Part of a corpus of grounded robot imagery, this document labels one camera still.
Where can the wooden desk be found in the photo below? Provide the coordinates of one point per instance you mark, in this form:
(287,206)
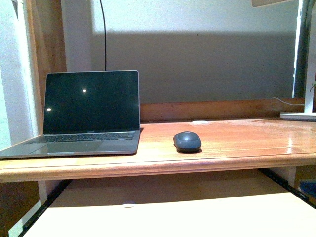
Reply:
(255,139)

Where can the black left drawer rail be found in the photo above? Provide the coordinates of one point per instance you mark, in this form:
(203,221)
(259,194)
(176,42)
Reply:
(51,197)

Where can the grey open laptop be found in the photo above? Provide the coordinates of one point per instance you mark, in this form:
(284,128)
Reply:
(86,113)

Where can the black drawer rail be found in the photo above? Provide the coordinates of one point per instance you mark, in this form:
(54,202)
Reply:
(285,184)
(51,197)

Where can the wooden pull-out keyboard tray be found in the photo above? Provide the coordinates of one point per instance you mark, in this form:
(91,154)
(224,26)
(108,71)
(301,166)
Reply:
(243,203)

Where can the white lamp stand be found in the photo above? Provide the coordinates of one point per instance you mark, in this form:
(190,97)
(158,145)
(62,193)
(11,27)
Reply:
(304,63)

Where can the green plant leaf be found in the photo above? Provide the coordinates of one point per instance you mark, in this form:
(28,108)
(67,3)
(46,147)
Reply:
(313,86)

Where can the black right drawer rail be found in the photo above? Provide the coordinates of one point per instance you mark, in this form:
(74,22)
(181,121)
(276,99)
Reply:
(285,184)

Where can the dark grey computer mouse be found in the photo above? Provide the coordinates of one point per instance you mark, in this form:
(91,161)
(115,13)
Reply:
(187,142)

